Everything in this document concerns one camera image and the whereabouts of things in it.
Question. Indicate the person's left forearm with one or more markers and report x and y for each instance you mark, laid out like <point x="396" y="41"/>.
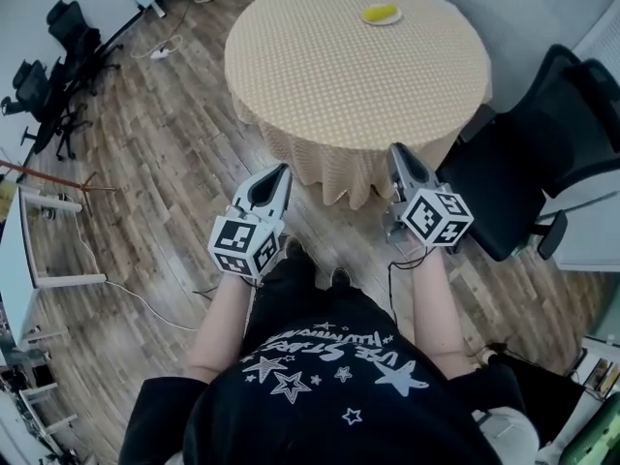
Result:
<point x="218" y="327"/>

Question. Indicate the person's right forearm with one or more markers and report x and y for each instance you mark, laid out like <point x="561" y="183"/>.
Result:
<point x="436" y="308"/>

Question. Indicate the grey waist pouch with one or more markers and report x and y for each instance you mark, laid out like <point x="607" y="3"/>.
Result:
<point x="508" y="434"/>

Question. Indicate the small white plate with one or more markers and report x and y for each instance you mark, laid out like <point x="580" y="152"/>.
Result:
<point x="394" y="19"/>

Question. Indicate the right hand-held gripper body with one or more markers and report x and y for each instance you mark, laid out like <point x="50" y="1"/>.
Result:
<point x="433" y="218"/>

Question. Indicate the black shoe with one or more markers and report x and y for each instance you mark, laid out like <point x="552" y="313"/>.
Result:
<point x="294" y="247"/>
<point x="340" y="276"/>

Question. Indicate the person's black trousers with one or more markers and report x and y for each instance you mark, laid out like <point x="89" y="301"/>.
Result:
<point x="290" y="279"/>

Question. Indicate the black mesh office chair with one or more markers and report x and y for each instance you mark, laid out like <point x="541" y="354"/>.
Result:
<point x="528" y="163"/>

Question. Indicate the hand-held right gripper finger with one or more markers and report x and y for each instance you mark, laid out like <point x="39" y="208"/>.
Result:
<point x="399" y="172"/>
<point x="426" y="172"/>

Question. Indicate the round table with yellow tablecloth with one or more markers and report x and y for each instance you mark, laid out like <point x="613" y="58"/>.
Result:
<point x="358" y="75"/>

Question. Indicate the reddish wooden stand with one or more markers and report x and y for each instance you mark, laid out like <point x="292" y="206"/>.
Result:
<point x="53" y="175"/>

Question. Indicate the white power strip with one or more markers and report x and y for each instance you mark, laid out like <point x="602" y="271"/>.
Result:
<point x="160" y="54"/>

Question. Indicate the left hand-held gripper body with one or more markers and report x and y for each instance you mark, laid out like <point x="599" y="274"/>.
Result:
<point x="237" y="240"/>

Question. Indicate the green box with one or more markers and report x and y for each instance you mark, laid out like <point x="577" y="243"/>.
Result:
<point x="596" y="434"/>

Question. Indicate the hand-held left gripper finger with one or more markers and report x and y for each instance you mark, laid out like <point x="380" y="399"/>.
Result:
<point x="252" y="182"/>
<point x="283" y="196"/>

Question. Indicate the black star-print shirt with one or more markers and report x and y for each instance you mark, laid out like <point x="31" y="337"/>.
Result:
<point x="329" y="405"/>

